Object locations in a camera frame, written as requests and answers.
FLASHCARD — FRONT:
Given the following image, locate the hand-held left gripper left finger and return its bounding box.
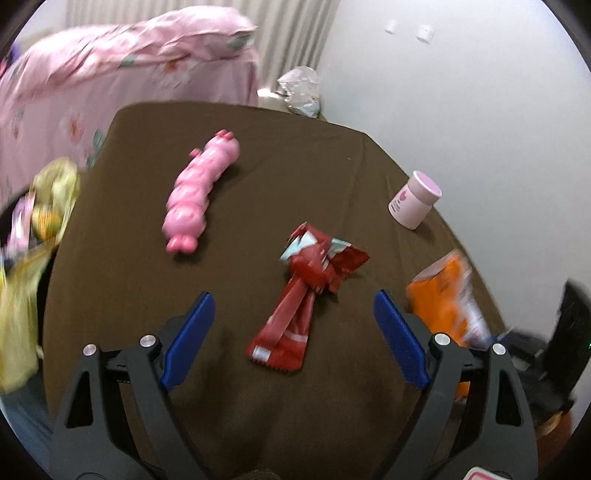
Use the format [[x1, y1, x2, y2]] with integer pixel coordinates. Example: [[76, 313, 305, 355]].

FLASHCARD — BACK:
[[50, 291, 217, 480]]

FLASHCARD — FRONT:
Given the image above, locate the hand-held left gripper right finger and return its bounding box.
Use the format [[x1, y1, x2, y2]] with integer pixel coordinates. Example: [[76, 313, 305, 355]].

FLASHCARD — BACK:
[[373, 289, 540, 480]]

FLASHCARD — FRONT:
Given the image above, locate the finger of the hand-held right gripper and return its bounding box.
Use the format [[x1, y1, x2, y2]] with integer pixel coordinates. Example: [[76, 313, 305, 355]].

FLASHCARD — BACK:
[[505, 333, 548, 359]]

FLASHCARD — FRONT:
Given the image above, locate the orange plastic bag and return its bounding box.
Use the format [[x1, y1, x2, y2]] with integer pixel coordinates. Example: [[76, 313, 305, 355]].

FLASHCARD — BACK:
[[406, 250, 494, 402]]

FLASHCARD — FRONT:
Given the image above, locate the red white snack wrapper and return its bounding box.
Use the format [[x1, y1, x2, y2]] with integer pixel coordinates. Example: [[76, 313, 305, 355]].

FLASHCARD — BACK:
[[245, 222, 370, 372]]

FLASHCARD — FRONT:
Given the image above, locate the black trash bin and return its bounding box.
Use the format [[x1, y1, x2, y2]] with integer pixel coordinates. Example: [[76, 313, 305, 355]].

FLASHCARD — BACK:
[[37, 240, 61, 365]]

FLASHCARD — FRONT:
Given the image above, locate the yellow plastic trash bag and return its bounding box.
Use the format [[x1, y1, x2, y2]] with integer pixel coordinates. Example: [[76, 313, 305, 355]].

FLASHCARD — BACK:
[[0, 157, 81, 393]]

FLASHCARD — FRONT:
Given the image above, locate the pink bottle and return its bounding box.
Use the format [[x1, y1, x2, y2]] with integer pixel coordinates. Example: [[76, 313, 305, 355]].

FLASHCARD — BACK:
[[388, 170, 443, 230]]

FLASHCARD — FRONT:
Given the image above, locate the pink pig toy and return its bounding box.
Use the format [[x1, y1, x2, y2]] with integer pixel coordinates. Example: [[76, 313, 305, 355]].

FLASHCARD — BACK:
[[163, 130, 241, 256]]

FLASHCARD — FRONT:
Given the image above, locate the person's leg in jeans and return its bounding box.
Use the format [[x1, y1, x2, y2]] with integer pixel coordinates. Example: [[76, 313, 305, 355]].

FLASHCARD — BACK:
[[0, 383, 54, 462]]

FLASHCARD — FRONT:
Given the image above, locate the bed with pink bedding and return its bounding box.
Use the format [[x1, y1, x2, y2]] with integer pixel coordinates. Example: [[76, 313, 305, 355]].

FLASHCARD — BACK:
[[0, 60, 259, 199]]

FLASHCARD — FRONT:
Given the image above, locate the white plastic bag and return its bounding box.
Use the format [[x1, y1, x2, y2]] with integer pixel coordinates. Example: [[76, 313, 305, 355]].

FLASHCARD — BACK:
[[277, 66, 321, 117]]

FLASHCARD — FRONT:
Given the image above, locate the pink floral duvet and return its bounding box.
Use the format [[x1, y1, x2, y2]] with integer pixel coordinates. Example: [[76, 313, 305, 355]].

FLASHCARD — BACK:
[[0, 7, 259, 121]]

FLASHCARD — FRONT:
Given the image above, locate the white pleated curtain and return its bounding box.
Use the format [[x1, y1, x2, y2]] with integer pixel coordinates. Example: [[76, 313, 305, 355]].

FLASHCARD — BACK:
[[65, 0, 340, 93]]

